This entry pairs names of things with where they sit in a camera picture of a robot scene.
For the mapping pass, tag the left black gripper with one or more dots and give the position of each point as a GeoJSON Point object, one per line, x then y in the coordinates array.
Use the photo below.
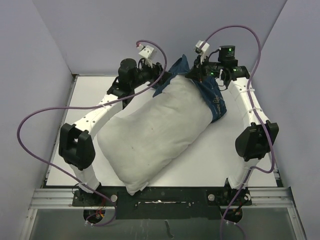
{"type": "Point", "coordinates": [156, 73]}

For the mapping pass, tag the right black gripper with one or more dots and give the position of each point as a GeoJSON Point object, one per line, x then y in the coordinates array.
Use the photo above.
{"type": "Point", "coordinates": [197, 71]}

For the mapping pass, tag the dark blue embroidered pillowcase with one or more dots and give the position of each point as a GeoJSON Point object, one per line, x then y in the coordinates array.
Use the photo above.
{"type": "Point", "coordinates": [208, 89]}

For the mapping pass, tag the white pillow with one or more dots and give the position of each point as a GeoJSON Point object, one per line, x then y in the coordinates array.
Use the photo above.
{"type": "Point", "coordinates": [138, 146]}

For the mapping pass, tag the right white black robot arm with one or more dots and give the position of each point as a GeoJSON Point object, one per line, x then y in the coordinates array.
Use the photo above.
{"type": "Point", "coordinates": [259, 133]}

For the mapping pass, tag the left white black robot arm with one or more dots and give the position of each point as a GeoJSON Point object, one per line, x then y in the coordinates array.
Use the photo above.
{"type": "Point", "coordinates": [76, 145]}

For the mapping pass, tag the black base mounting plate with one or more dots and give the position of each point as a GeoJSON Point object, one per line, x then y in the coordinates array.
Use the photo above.
{"type": "Point", "coordinates": [167, 203]}

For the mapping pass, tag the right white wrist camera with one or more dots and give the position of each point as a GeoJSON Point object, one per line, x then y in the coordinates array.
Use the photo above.
{"type": "Point", "coordinates": [202, 49]}

